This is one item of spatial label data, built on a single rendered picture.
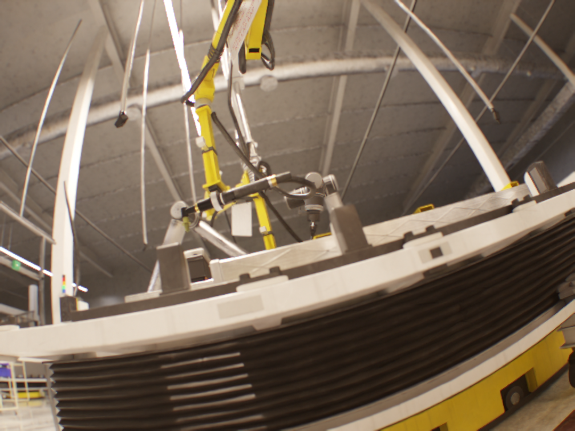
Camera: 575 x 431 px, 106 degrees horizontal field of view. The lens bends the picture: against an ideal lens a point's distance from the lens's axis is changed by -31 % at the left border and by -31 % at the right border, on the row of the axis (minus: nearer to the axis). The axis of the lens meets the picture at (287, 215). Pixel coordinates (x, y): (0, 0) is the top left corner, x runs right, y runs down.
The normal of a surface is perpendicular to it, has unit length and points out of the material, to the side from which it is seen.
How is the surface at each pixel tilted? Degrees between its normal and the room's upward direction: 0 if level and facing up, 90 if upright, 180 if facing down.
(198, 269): 90
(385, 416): 90
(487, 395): 90
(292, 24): 176
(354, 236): 90
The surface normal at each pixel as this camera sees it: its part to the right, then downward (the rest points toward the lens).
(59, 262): 0.04, -0.43
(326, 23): 0.26, 0.85
